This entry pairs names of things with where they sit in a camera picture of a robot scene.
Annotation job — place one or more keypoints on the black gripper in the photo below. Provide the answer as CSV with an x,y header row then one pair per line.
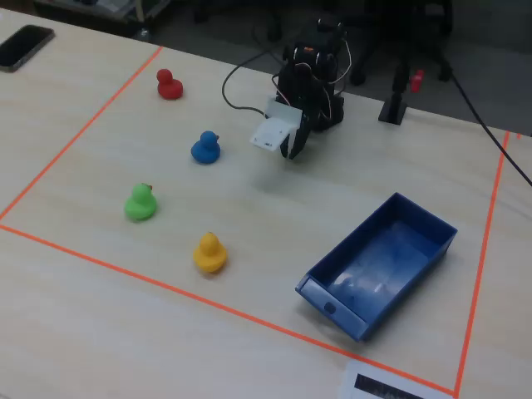
x,y
300,132

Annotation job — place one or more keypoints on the green rubber duck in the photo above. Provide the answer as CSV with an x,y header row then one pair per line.
x,y
140,204

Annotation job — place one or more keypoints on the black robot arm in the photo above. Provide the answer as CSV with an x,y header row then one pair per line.
x,y
320,54

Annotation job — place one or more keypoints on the blue rubber duck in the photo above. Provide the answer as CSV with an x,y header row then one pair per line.
x,y
205,149

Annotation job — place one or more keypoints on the red rubber duck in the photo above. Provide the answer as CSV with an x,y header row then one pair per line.
x,y
169,86

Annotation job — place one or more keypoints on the yellow rubber duck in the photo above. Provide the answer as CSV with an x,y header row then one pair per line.
x,y
210,254

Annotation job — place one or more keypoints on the blue plastic box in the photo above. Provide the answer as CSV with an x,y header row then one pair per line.
x,y
374,266

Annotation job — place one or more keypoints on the orange tape strip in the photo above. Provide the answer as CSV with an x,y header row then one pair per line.
x,y
485,249
208,302
83,129

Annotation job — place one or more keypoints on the white paper with black stripe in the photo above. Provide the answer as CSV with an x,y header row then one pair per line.
x,y
349,382

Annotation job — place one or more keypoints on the black smartphone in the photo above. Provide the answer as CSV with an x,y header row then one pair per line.
x,y
23,47

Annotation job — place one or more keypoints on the white gripper camera housing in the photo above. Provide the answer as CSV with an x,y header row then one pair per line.
x,y
272,131

